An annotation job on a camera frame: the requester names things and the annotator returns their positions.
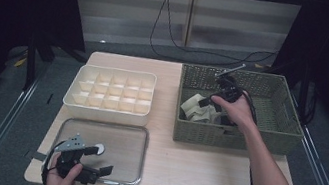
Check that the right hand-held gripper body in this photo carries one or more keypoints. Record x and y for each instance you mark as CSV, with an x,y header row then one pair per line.
x,y
229,88

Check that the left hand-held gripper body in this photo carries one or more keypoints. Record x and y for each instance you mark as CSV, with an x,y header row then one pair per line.
x,y
73,146

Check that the clear plastic lid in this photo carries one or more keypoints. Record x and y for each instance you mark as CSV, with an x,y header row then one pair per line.
x,y
123,146

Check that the white compartment storage box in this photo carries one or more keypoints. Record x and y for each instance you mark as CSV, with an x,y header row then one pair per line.
x,y
104,114

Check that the green woven basket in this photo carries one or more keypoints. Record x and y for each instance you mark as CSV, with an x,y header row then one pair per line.
x,y
275,87

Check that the person's right hand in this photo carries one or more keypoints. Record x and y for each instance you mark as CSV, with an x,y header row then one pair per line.
x,y
238,113

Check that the grey tape piece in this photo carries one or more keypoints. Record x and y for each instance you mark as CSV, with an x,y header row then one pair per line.
x,y
37,155

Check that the small black floor tape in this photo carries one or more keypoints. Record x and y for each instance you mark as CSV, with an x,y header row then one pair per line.
x,y
50,98

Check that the yellow floor tape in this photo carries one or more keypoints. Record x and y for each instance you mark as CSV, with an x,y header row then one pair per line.
x,y
19,62

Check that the small white floor marker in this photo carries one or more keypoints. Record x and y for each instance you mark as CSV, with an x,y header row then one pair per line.
x,y
102,41

